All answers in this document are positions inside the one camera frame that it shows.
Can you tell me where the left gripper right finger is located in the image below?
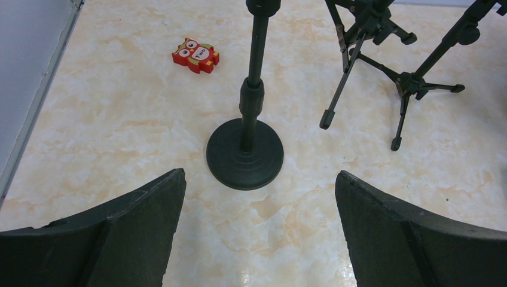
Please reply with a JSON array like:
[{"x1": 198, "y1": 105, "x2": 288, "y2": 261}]
[{"x1": 335, "y1": 170, "x2": 506, "y2": 286}]

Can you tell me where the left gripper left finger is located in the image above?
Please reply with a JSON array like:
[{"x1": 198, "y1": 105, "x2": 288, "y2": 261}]
[{"x1": 1, "y1": 168, "x2": 187, "y2": 286}]

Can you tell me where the round base microphone stand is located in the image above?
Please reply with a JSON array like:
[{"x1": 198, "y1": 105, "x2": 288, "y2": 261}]
[{"x1": 206, "y1": 1, "x2": 284, "y2": 191}]

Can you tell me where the shock mount tripod stand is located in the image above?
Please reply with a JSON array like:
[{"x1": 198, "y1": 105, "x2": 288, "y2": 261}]
[{"x1": 319, "y1": 0, "x2": 417, "y2": 130}]

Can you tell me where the small black tripod stand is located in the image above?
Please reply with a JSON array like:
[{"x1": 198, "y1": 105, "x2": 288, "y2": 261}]
[{"x1": 358, "y1": 0, "x2": 506, "y2": 151}]

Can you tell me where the red owl toy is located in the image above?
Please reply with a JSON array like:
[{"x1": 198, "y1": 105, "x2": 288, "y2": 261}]
[{"x1": 172, "y1": 38, "x2": 220, "y2": 74}]

